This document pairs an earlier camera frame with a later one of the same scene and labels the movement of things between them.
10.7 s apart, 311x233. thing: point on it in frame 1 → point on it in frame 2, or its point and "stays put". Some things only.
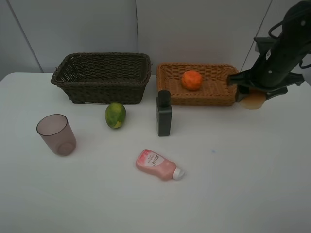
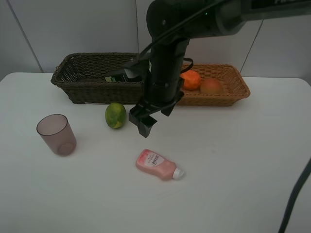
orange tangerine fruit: x=192 y=80 stays put
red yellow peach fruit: x=254 y=100 → x=210 y=86
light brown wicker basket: x=215 y=90 stays put
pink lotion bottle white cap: x=157 y=164 stays put
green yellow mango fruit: x=115 y=115 stays put
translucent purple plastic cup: x=56 y=131 stays put
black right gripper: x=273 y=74 → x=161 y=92
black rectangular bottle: x=164 y=113 → x=122 y=77
